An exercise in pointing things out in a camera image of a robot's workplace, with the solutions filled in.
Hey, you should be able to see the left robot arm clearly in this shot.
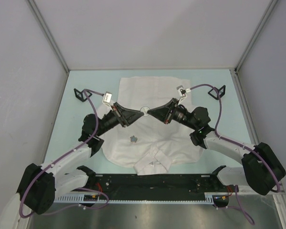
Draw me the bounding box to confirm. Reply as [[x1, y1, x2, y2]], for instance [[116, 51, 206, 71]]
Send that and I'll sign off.
[[16, 103, 144, 219]]

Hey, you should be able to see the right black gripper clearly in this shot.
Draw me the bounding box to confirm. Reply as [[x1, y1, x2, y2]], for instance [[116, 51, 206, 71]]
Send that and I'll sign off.
[[148, 98, 197, 130]]

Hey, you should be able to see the black display case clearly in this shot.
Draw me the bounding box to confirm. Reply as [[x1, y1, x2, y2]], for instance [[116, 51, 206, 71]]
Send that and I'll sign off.
[[73, 88, 92, 102], [208, 85, 226, 100]]

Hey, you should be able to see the aluminium frame post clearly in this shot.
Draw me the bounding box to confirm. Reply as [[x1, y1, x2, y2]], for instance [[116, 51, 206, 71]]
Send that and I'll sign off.
[[25, 0, 70, 74], [234, 0, 280, 74]]

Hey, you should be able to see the left aluminium frame post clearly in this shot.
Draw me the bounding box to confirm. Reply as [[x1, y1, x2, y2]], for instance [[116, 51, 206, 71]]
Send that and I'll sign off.
[[25, 0, 70, 74]]

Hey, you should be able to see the round blue picture brooch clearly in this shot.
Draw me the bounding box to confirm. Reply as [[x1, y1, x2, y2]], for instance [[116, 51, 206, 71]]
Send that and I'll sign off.
[[140, 106, 150, 116]]

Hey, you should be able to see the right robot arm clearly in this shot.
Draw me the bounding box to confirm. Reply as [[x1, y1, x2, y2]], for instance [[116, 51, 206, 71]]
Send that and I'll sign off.
[[148, 98, 286, 195]]

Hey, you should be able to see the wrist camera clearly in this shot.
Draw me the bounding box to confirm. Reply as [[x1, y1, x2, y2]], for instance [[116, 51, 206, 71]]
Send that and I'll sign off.
[[102, 92, 112, 107], [176, 85, 187, 100]]

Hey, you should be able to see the slotted cable duct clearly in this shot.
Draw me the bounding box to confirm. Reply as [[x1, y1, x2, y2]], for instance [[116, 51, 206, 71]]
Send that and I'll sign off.
[[54, 193, 229, 205]]

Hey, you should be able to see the white button-up shirt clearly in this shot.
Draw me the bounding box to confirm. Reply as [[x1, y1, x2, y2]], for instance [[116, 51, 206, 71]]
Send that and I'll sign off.
[[101, 76, 204, 175]]

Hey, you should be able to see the left black display case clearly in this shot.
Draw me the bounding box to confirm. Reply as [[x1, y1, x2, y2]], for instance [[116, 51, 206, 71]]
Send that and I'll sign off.
[[73, 88, 92, 102]]

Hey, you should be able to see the right black display case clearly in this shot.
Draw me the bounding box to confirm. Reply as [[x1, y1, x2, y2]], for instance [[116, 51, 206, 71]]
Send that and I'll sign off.
[[208, 85, 226, 100]]

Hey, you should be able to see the right aluminium frame post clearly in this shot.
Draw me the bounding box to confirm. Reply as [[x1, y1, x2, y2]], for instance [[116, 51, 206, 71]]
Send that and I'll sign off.
[[234, 0, 280, 74]]

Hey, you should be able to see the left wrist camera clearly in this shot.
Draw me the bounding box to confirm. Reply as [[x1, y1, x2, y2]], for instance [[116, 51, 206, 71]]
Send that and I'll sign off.
[[102, 92, 112, 107]]

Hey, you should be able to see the blue gold flower brooch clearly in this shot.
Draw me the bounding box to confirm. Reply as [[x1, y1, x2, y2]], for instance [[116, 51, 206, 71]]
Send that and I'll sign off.
[[130, 135, 138, 143]]

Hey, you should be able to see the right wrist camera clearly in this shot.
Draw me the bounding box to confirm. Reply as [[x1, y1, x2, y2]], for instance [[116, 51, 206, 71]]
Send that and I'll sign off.
[[176, 85, 187, 100]]

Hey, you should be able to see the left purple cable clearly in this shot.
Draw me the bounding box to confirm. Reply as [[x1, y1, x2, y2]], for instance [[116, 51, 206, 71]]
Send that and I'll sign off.
[[19, 89, 110, 218]]

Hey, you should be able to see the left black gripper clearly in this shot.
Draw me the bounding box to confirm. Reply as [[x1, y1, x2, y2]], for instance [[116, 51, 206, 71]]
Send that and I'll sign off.
[[95, 102, 143, 137]]

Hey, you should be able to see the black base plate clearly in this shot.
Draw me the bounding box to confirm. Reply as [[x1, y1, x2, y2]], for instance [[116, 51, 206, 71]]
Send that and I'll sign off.
[[83, 174, 228, 200]]

